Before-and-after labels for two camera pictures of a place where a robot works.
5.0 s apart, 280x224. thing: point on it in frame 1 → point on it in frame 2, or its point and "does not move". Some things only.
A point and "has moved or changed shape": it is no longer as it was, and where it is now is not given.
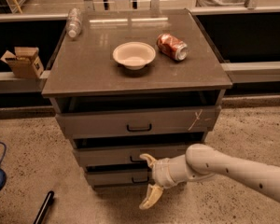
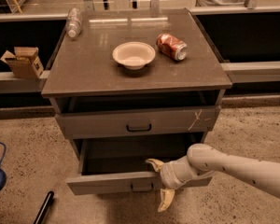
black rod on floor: x=45 y=208 does not move
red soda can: x=175 y=49 does not move
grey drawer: x=128 y=155 has moved or changed shape
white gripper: x=161 y=173 → x=168 y=175
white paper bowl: x=133 y=55 does not move
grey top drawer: x=138 y=123 does not move
